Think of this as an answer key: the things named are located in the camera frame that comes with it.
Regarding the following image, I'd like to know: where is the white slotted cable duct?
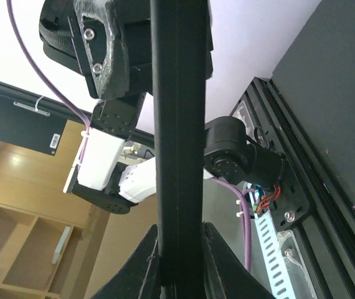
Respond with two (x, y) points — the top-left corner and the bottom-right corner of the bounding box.
(245, 188), (287, 298)

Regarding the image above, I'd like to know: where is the wooden shelf unit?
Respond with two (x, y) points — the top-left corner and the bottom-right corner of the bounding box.
(0, 121), (157, 298)

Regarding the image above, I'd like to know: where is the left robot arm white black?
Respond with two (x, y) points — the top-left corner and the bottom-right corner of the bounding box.
(39, 1), (286, 214)

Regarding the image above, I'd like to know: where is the black aluminium frame rail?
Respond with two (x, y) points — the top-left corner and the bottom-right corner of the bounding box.
(232, 78), (355, 298)

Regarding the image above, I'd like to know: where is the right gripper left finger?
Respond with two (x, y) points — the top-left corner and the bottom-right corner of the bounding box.
(92, 224), (161, 299)

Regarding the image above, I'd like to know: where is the left circuit board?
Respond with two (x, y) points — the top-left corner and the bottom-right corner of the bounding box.
(253, 186), (282, 214)

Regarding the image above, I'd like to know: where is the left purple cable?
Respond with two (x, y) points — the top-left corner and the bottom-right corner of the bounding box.
(6, 0), (253, 273)

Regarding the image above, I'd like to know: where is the black wall panel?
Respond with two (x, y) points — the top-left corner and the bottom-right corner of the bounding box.
(0, 96), (67, 156)

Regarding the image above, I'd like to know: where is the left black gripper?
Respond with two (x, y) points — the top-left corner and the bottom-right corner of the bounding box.
(39, 0), (214, 100)

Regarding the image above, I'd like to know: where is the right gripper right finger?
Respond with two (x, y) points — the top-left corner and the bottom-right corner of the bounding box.
(202, 222), (273, 299)

